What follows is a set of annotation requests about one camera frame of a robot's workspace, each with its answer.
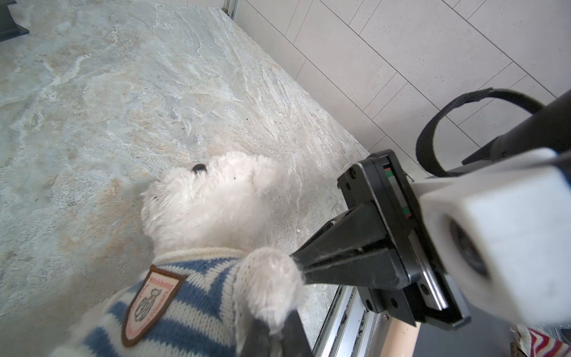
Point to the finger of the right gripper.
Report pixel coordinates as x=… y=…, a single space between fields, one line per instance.
x=353 y=249

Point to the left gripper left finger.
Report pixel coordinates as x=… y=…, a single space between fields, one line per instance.
x=260 y=342

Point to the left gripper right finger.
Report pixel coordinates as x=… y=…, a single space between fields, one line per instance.
x=294 y=342

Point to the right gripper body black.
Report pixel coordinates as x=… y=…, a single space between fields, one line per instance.
x=431 y=298

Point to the white teddy bear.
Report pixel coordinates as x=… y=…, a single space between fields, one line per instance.
x=227 y=203

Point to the blue white striped sweater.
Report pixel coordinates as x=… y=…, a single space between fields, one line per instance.
x=183 y=306

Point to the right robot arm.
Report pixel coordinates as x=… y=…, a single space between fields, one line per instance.
x=548 y=126

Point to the black white chessboard box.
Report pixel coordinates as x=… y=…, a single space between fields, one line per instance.
x=8 y=27

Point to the beige wooden handle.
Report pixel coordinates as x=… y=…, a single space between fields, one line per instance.
x=400 y=340

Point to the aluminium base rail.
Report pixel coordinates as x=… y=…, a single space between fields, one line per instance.
x=349 y=328

